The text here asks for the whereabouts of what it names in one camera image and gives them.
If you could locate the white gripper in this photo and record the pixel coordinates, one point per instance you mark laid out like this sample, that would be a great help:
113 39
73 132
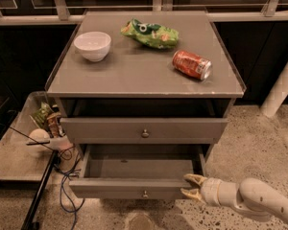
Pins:
209 188

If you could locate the brown snack packet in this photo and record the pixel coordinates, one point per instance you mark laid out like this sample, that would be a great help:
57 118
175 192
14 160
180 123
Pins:
53 121

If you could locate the metal window railing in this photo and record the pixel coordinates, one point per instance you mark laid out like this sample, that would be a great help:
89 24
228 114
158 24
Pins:
34 12

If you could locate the white ceramic bowl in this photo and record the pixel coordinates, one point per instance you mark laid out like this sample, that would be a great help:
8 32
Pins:
93 46

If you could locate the black metal stand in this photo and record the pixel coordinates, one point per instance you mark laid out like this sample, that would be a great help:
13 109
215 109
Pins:
28 221

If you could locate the green chip bag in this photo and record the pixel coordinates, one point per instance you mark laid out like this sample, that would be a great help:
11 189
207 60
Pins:
151 34

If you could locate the grey drawer cabinet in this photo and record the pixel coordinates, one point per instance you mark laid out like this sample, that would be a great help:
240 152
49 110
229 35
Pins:
135 81

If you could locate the red soda can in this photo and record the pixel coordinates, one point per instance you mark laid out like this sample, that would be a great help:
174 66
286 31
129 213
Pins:
192 65

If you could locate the clear plastic bin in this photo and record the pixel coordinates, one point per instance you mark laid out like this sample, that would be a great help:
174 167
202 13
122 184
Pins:
18 159

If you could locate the grey drawer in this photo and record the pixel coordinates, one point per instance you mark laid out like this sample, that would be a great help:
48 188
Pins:
144 130
137 171

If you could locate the white round ball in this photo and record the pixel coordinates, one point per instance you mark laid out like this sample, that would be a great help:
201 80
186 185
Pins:
37 141

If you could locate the green snack packet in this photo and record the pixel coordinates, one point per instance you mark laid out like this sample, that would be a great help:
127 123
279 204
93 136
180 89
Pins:
39 117

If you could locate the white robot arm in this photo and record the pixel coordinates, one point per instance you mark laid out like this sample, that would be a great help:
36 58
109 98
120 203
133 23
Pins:
248 171

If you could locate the grey top drawer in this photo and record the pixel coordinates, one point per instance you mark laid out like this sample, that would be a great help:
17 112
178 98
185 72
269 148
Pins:
144 130

